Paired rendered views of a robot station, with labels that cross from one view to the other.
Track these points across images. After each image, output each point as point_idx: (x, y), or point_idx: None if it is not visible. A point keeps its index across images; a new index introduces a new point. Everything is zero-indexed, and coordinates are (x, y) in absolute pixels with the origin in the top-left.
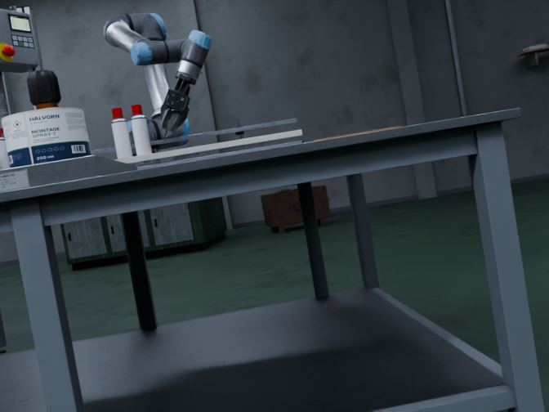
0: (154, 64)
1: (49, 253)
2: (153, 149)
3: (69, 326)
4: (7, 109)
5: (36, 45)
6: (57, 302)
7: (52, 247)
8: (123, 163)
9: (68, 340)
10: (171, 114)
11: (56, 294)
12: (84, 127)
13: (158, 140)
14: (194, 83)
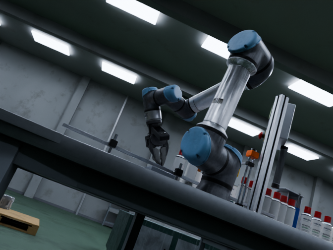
0: (180, 115)
1: (132, 220)
2: (202, 174)
3: (125, 246)
4: (276, 170)
5: (269, 120)
6: (126, 235)
7: (134, 219)
8: None
9: (122, 249)
10: (159, 150)
11: (127, 232)
12: None
13: (175, 168)
14: (146, 124)
